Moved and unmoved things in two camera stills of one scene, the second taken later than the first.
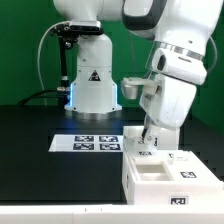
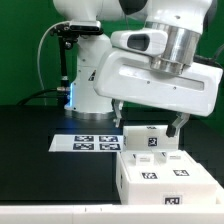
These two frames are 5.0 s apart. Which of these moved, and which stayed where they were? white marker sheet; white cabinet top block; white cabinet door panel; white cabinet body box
Moved: white cabinet body box; white cabinet door panel
Stayed: white cabinet top block; white marker sheet
